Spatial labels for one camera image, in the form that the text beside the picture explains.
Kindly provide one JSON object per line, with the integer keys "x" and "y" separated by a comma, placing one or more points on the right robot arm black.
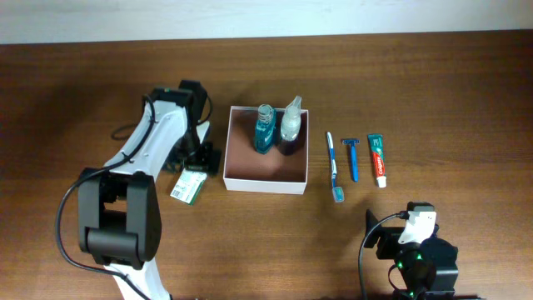
{"x": 427, "y": 263}

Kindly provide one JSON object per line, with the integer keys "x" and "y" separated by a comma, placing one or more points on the teal mouthwash bottle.
{"x": 265, "y": 128}

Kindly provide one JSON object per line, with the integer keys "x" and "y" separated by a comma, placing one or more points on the Colgate toothpaste tube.
{"x": 377, "y": 155}

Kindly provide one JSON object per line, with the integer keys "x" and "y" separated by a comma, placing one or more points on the white square cardboard box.
{"x": 247, "y": 170}

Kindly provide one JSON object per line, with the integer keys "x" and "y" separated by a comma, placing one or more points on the blue white toothbrush with cap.
{"x": 337, "y": 191}

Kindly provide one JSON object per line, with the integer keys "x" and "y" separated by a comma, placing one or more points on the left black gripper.
{"x": 198, "y": 157}

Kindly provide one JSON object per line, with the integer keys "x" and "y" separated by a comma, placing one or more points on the clear spray bottle purple liquid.
{"x": 290, "y": 127}

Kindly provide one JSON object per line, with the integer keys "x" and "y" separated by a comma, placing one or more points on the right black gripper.
{"x": 383, "y": 240}

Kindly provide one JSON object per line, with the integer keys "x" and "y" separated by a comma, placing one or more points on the green white soap box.
{"x": 188, "y": 186}

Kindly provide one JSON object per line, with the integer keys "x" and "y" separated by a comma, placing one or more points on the blue disposable razor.
{"x": 352, "y": 143}

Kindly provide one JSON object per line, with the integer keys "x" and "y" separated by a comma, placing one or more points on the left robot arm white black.
{"x": 119, "y": 220}

